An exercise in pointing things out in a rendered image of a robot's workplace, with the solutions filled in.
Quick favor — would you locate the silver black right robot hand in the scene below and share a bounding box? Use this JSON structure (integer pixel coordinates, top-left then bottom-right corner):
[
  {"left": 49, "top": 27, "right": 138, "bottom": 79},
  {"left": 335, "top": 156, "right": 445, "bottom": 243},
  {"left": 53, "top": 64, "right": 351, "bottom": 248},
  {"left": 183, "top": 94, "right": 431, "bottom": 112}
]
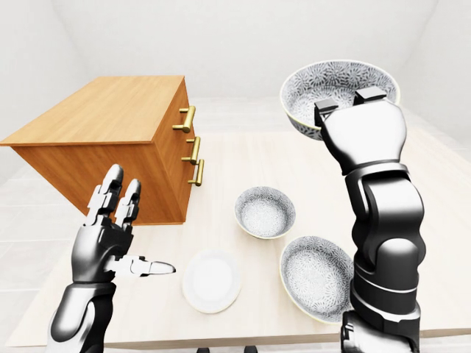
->
[{"left": 314, "top": 87, "right": 408, "bottom": 177}]

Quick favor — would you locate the white plate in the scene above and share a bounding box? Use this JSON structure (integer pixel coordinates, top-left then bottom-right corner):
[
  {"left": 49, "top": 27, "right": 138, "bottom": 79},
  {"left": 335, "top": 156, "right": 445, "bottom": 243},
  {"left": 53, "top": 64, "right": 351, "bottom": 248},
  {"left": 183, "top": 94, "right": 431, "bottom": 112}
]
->
[{"left": 182, "top": 249, "right": 242, "bottom": 314}]

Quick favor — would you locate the brass drawer handle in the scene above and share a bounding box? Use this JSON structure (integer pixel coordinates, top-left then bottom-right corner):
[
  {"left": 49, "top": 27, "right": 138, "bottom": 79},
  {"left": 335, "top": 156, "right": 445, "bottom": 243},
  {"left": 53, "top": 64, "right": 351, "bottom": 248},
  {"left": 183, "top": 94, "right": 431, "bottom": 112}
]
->
[
  {"left": 181, "top": 136, "right": 202, "bottom": 165},
  {"left": 172, "top": 105, "right": 196, "bottom": 134},
  {"left": 187, "top": 159, "right": 205, "bottom": 188}
]

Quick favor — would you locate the patterned black white bowl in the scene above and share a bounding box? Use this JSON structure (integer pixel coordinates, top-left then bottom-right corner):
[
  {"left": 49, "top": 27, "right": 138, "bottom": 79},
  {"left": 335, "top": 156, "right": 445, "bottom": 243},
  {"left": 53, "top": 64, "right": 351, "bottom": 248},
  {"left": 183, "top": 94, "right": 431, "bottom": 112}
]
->
[
  {"left": 278, "top": 60, "right": 401, "bottom": 142},
  {"left": 234, "top": 186, "right": 297, "bottom": 242},
  {"left": 279, "top": 235, "right": 356, "bottom": 325}
]

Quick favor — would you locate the wooden cabinet drawer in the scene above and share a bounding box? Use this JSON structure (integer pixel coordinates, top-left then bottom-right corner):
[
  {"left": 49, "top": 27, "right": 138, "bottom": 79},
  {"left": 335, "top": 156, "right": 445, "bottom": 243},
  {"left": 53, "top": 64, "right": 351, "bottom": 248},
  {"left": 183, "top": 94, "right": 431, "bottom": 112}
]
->
[
  {"left": 171, "top": 161, "right": 199, "bottom": 224},
  {"left": 153, "top": 78, "right": 189, "bottom": 159},
  {"left": 163, "top": 126, "right": 195, "bottom": 194}
]

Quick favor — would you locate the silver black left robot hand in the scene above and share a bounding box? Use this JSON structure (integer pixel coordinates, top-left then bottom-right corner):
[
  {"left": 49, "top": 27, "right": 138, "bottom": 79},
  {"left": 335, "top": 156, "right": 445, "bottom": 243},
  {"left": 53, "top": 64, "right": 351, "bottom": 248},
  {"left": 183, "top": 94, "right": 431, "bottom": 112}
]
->
[{"left": 69, "top": 163, "right": 177, "bottom": 286}]

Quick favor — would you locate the wooden cabinet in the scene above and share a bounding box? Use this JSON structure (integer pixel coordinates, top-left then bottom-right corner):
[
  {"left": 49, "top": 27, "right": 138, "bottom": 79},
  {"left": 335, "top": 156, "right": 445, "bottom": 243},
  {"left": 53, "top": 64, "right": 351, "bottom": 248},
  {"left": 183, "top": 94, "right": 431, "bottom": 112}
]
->
[{"left": 0, "top": 75, "right": 205, "bottom": 226}]

